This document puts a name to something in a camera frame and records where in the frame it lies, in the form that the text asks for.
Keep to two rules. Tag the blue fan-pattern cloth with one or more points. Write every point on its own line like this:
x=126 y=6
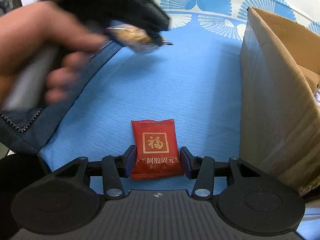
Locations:
x=196 y=81

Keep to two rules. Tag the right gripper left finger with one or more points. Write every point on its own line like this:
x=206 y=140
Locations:
x=113 y=169

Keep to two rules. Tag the person left hand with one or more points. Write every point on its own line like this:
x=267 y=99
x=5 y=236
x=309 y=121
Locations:
x=26 y=29

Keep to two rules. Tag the red square snack packet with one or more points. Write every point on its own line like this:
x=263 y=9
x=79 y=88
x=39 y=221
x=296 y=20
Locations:
x=157 y=153

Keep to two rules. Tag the clear bag brown snacks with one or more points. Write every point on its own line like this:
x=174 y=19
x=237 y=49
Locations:
x=134 y=38

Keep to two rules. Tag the cardboard box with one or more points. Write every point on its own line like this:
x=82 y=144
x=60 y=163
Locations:
x=279 y=131

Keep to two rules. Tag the purple candy bar wrapper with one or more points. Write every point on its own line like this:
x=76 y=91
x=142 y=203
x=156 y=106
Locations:
x=316 y=95

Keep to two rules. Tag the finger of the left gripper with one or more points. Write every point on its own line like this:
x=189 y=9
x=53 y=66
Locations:
x=155 y=36

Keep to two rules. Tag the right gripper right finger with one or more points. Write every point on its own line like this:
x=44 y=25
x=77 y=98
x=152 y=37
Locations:
x=200 y=169

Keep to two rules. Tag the blue sofa armrest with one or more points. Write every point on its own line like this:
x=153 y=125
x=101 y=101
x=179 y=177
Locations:
x=44 y=88

